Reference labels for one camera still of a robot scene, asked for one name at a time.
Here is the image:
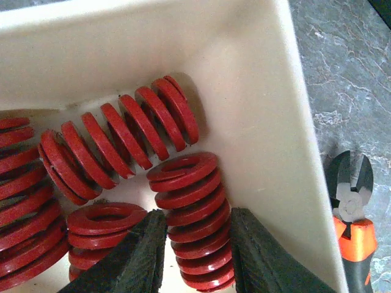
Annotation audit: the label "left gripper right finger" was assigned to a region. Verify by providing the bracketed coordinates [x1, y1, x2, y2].
[230, 208, 334, 292]

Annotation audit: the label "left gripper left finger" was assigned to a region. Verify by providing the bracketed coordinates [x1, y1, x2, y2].
[60, 209, 167, 293]

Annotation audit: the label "red large spring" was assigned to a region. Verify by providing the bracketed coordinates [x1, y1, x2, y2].
[147, 152, 235, 292]

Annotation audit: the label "white spring tray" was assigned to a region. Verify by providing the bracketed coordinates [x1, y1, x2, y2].
[1, 1, 347, 292]

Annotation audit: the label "red spring in tray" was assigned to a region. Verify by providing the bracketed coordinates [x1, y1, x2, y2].
[38, 75, 199, 206]
[1, 117, 69, 291]
[67, 203, 147, 281]

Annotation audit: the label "orange black pliers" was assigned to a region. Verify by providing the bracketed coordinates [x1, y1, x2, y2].
[326, 151, 377, 292]

